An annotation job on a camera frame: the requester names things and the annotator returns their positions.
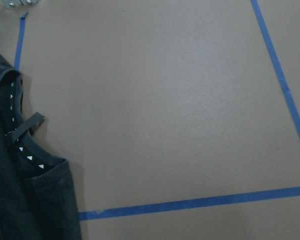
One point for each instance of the black graphic t-shirt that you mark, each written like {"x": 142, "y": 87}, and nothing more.
{"x": 37, "y": 196}

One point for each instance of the brown paper table cover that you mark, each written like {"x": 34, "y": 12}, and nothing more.
{"x": 154, "y": 101}

